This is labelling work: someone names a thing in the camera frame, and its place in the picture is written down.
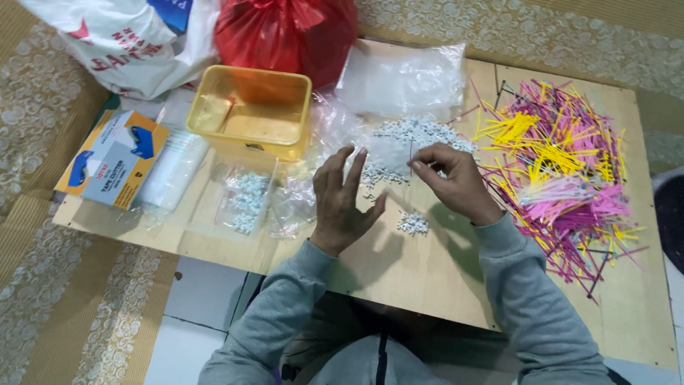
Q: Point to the person's right hand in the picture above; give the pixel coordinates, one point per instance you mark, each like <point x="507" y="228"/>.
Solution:
<point x="454" y="184"/>

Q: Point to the person's left hand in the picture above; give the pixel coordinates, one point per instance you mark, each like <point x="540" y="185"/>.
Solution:
<point x="336" y="208"/>

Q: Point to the person's right fingers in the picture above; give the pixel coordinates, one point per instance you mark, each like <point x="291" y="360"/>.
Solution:
<point x="427" y="163"/>

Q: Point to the thin pink stick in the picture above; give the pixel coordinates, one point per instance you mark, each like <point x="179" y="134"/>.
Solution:
<point x="411" y="156"/>

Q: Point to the pile of white beads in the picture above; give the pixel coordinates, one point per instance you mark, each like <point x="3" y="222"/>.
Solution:
<point x="414" y="144"/>

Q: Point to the small heap of white beads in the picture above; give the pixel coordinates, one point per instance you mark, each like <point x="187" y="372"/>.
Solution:
<point x="412" y="222"/>

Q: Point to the clear plastic bag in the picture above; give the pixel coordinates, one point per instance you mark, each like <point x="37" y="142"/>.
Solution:
<point x="403" y="80"/>

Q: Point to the wooden board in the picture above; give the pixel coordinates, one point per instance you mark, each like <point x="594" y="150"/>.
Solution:
<point x="427" y="267"/>

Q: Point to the crumpled clear plastic wrap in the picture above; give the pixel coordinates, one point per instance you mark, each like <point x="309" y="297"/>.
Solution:
<point x="310" y="160"/>

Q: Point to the pile of coloured plastic sticks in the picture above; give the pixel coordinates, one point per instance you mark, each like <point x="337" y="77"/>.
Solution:
<point x="561" y="171"/>

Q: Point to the yellow plastic container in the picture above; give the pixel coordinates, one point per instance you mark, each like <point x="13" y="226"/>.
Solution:
<point x="250" y="112"/>

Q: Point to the red plastic bag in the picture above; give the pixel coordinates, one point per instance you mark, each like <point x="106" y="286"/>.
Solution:
<point x="288" y="37"/>

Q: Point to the clear bag of white beads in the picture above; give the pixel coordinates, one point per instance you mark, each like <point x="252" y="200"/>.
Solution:
<point x="243" y="200"/>

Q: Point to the stack of clear plastic bags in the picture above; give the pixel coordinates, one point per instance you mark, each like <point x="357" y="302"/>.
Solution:
<point x="171" y="168"/>

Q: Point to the tape cutter cardboard box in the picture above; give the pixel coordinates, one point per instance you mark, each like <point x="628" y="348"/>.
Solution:
<point x="113" y="158"/>

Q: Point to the white printed plastic bag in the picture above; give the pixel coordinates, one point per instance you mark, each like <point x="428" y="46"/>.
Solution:
<point x="128" y="43"/>

